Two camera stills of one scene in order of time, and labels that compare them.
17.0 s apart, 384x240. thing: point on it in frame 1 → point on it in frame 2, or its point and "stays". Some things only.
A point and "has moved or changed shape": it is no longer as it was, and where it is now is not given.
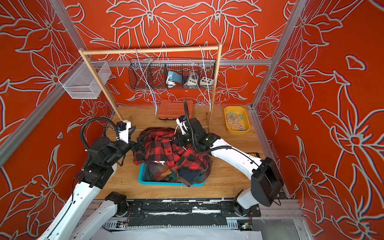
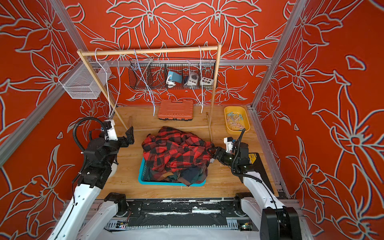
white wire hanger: x=147 y=84 stays
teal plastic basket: x=141 y=179 stays
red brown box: x=169 y=109 stays
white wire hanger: x=209 y=101 has moved or changed shape
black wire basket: x=172 y=73 stays
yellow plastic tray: x=237 y=120 stays
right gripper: x=179 y=137 → x=220 y=151
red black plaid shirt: x=163 y=146 has moved or changed shape
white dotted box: x=203 y=81 stays
